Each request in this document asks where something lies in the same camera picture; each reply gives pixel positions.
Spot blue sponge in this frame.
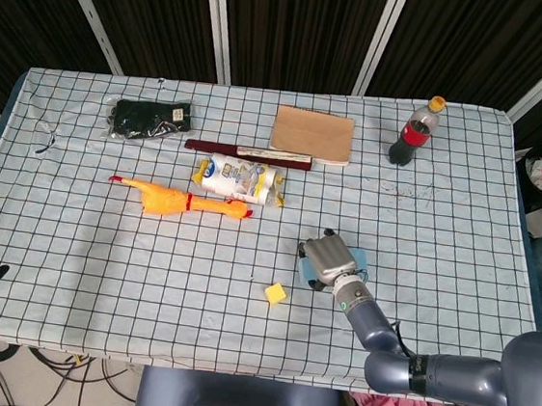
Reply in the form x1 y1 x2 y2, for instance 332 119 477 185
296 257 320 286

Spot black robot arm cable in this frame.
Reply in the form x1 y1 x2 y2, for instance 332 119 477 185
386 318 418 361

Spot cola bottle yellow cap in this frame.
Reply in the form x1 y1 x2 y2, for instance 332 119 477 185
387 91 447 171

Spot brown paper notebook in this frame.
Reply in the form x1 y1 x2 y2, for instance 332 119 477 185
268 103 358 169

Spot black gloves in bag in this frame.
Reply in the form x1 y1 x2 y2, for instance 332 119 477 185
101 92 197 148

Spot tangled floor cables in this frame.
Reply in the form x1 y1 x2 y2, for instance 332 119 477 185
0 338 143 406

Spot white snack bag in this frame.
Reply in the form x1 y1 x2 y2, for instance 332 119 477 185
189 150 290 210

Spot dark red flat box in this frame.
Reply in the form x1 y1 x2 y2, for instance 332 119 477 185
182 138 315 173

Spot checkered light blue tablecloth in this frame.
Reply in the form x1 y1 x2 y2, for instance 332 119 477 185
0 55 542 406

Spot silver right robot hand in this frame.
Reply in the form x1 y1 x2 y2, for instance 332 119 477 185
293 225 364 296

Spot grey-blue robot torso base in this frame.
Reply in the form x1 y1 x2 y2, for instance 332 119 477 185
133 365 344 406

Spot small yellow foam cube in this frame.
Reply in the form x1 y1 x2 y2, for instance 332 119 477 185
263 281 288 308

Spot yellow rubber chicken toy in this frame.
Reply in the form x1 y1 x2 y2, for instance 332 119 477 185
105 175 257 229

